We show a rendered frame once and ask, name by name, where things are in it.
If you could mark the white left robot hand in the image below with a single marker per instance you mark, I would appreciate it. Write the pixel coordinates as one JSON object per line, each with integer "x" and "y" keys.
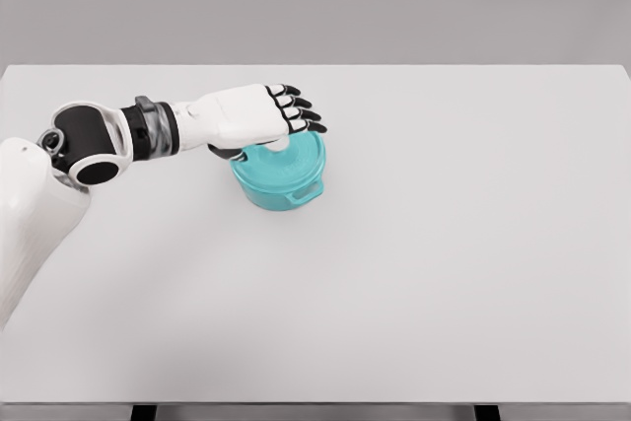
{"x": 249, "y": 113}

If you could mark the teal pot lid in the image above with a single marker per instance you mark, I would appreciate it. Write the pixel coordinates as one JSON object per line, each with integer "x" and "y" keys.
{"x": 291, "y": 157}

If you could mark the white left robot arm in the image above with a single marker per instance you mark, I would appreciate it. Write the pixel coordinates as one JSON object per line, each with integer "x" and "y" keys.
{"x": 34, "y": 204}

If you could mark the teal pot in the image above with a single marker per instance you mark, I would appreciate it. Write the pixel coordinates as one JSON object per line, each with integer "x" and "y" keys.
{"x": 281, "y": 191}

